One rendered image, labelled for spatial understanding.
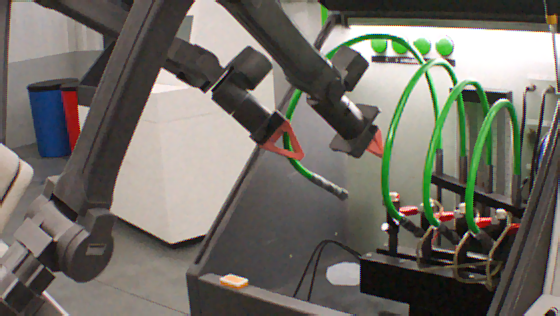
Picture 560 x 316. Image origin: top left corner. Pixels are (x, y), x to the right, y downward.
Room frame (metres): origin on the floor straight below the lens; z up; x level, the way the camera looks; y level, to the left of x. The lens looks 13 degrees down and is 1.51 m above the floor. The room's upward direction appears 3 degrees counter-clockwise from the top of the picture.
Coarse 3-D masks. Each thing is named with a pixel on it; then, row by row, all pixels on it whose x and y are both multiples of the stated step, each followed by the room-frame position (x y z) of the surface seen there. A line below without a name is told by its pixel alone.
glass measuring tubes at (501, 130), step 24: (504, 96) 1.42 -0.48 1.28; (456, 120) 1.51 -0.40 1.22; (480, 120) 1.49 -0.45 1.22; (504, 120) 1.44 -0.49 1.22; (456, 144) 1.51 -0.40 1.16; (504, 144) 1.44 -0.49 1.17; (456, 168) 1.51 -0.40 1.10; (480, 168) 1.49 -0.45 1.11; (504, 168) 1.44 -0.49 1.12; (504, 192) 1.45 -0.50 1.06; (480, 216) 1.49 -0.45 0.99
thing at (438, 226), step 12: (468, 84) 1.23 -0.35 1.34; (480, 84) 1.27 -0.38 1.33; (456, 96) 1.19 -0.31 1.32; (480, 96) 1.29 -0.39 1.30; (444, 108) 1.17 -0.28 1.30; (444, 120) 1.16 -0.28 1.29; (432, 144) 1.13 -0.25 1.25; (432, 156) 1.12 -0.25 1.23; (432, 168) 1.12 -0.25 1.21; (492, 168) 1.31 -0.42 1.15; (492, 180) 1.32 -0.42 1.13; (492, 192) 1.32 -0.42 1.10; (432, 216) 1.12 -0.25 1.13; (444, 228) 1.15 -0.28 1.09; (456, 240) 1.19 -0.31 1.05
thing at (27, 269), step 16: (16, 240) 0.75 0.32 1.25; (16, 256) 0.73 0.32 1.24; (32, 256) 0.73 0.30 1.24; (0, 272) 0.71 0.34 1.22; (16, 272) 0.72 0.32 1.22; (32, 272) 0.73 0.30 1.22; (48, 272) 0.74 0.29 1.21; (0, 288) 0.70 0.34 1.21; (16, 288) 0.71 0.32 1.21; (32, 288) 0.73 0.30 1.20; (0, 304) 0.67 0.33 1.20; (16, 304) 0.70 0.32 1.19; (32, 304) 0.72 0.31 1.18
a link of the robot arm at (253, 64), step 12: (252, 48) 1.36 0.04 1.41; (204, 60) 1.30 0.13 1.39; (240, 60) 1.34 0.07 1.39; (252, 60) 1.34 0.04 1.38; (264, 60) 1.35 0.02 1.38; (204, 72) 1.29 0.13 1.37; (216, 72) 1.30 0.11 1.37; (240, 72) 1.33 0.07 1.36; (252, 72) 1.33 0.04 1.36; (264, 72) 1.35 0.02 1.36; (252, 84) 1.34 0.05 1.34
